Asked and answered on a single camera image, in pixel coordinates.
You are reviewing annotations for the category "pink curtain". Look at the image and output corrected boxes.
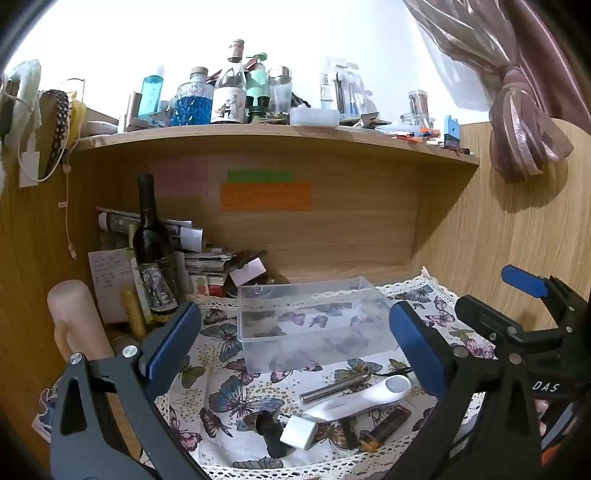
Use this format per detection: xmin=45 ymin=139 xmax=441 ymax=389
xmin=402 ymin=0 xmax=591 ymax=184

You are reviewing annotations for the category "mint green bottle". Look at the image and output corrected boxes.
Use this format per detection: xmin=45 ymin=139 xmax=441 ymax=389
xmin=244 ymin=52 xmax=273 ymax=121

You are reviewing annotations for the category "butterfly print tablecloth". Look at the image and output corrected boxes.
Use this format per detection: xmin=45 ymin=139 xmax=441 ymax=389
xmin=143 ymin=272 xmax=497 ymax=480

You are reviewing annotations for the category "yellow candle stick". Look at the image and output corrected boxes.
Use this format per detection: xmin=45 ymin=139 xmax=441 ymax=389
xmin=121 ymin=287 xmax=147 ymax=337

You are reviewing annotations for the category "small blue object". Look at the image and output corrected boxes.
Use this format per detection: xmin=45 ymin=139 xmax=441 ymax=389
xmin=443 ymin=114 xmax=461 ymax=146

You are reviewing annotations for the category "dark wine bottle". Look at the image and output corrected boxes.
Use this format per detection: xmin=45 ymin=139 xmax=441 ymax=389
xmin=130 ymin=174 xmax=181 ymax=326

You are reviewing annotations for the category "tall light blue bottle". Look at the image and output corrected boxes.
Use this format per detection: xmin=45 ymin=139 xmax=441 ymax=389
xmin=137 ymin=65 xmax=166 ymax=118

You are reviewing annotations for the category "orange sticky note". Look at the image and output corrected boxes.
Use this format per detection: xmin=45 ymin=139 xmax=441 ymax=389
xmin=220 ymin=182 xmax=314 ymax=213

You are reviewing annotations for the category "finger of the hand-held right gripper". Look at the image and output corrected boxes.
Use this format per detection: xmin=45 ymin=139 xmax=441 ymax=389
xmin=501 ymin=264 xmax=591 ymax=333
xmin=454 ymin=294 xmax=577 ymax=366

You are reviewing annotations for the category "clear tool packaging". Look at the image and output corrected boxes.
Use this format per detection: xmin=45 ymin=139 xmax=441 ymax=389
xmin=318 ymin=58 xmax=365 ymax=116

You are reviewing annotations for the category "white plastic box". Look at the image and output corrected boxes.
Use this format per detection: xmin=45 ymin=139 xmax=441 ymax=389
xmin=288 ymin=106 xmax=340 ymax=127

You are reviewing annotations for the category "bunch of pens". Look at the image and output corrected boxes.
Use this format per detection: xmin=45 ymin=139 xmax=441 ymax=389
xmin=392 ymin=129 xmax=441 ymax=141

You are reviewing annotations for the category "brown lighter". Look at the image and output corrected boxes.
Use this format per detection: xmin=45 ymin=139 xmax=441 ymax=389
xmin=359 ymin=406 xmax=411 ymax=450

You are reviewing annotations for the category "white handwritten note paper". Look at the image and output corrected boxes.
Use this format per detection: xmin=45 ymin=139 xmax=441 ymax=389
xmin=88 ymin=248 xmax=137 ymax=326

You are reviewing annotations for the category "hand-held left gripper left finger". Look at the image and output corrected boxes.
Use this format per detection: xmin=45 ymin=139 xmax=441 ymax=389
xmin=48 ymin=300 xmax=208 ymax=480

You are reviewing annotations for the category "faceted glass bottle blue liquid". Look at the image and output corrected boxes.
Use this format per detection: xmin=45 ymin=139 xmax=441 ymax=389
xmin=172 ymin=67 xmax=215 ymax=127

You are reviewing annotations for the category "silver metal tube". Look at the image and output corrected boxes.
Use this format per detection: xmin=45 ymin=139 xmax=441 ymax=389
xmin=299 ymin=373 xmax=372 ymax=405

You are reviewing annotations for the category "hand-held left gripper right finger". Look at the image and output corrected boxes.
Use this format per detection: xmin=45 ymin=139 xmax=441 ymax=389
xmin=388 ymin=301 xmax=543 ymax=480

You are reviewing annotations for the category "blue cartoon sticker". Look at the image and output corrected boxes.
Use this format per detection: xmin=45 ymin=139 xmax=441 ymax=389
xmin=32 ymin=385 xmax=61 ymax=437

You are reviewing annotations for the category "white charger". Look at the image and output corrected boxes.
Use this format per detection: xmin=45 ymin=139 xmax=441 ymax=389
xmin=18 ymin=150 xmax=40 ymax=188

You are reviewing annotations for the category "clear bottle silver cap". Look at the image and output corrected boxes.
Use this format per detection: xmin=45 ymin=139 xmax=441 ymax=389
xmin=268 ymin=65 xmax=294 ymax=114

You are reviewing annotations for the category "white plastic handheld device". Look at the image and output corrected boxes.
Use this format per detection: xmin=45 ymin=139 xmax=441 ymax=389
xmin=301 ymin=375 xmax=413 ymax=422

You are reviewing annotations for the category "green sticky note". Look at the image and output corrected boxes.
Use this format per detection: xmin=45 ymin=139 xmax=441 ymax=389
xmin=226 ymin=170 xmax=294 ymax=183

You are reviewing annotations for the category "clear plastic container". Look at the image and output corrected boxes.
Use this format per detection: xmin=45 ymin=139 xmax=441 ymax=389
xmin=236 ymin=275 xmax=402 ymax=372

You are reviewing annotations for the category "stack of booklets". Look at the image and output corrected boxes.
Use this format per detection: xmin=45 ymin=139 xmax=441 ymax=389
xmin=182 ymin=247 xmax=236 ymax=298

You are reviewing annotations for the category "folded white card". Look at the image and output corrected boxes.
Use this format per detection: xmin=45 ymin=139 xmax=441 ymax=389
xmin=228 ymin=258 xmax=267 ymax=288

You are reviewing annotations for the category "pale pink cylinder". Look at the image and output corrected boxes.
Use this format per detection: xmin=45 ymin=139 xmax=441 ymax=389
xmin=47 ymin=279 xmax=116 ymax=370

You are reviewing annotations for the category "white fluffy cloth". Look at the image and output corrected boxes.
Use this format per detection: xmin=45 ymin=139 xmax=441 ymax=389
xmin=0 ymin=59 xmax=42 ymax=153

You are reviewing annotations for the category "rolled newspaper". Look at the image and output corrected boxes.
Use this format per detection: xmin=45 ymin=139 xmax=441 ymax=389
xmin=95 ymin=208 xmax=204 ymax=252

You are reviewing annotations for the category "cardboard tube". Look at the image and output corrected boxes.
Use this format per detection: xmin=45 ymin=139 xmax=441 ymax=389
xmin=124 ymin=91 xmax=144 ymax=132

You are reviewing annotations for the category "beige cord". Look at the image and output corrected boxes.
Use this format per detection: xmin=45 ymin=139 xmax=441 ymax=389
xmin=58 ymin=157 xmax=78 ymax=260

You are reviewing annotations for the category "small white box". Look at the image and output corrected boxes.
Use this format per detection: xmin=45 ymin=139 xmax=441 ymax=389
xmin=279 ymin=414 xmax=319 ymax=450

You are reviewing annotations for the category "small black object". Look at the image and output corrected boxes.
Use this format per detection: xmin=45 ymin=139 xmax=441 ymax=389
xmin=255 ymin=410 xmax=288 ymax=459

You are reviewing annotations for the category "patterned braided band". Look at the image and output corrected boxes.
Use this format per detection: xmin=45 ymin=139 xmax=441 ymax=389
xmin=39 ymin=89 xmax=75 ymax=181

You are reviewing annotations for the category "glass jar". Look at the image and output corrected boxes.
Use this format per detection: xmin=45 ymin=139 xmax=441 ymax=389
xmin=401 ymin=90 xmax=437 ymax=129

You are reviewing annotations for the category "clear bottle white label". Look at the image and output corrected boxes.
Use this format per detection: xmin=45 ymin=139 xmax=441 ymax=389
xmin=210 ymin=39 xmax=247 ymax=125

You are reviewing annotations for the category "pink sticky note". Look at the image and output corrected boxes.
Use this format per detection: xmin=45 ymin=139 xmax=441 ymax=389
xmin=152 ymin=157 xmax=209 ymax=198

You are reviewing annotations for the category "wooden shelf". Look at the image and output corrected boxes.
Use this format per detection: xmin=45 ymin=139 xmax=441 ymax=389
xmin=69 ymin=122 xmax=481 ymax=167

